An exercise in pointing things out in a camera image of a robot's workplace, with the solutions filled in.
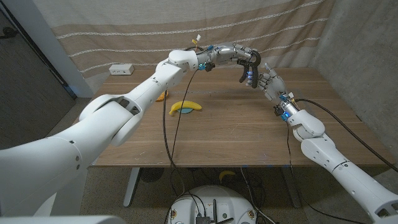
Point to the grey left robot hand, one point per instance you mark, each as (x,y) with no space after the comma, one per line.
(224,54)

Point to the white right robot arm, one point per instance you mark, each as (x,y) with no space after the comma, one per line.
(335,158)

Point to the white door frame post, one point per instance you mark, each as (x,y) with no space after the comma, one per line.
(53,46)

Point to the grey table leg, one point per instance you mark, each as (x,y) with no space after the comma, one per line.
(292,189)

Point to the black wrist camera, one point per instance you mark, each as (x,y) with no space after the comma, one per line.
(277,111)
(210,66)

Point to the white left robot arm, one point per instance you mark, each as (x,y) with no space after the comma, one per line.
(124,109)

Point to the yellow toy banana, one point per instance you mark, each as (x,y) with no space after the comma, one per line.
(186,105)

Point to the blue round disc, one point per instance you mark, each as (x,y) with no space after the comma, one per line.
(185,111)

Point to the white robot torso base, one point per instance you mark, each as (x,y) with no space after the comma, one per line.
(230,199)

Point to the black hand grip exerciser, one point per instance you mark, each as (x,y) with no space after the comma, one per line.
(255,74)

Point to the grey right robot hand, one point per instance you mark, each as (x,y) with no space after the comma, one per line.
(273,85)

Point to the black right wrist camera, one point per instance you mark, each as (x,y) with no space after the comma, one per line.
(277,111)

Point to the dark grey door panel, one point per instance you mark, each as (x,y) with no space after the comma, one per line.
(31,93)

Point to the yellow banana under table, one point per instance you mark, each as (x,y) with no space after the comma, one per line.
(224,174)

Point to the white table leg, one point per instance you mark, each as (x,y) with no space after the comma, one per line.
(130,189)

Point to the white power outlet box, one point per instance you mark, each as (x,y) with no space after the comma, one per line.
(121,69)

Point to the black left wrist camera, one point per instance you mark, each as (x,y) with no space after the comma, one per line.
(210,66)

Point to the brown striped woven mat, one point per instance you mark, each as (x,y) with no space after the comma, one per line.
(124,25)

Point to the round black floor fan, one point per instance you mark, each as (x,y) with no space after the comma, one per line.
(151,174)

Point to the orange bumpy toy fruit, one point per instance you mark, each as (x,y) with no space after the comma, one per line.
(162,97)

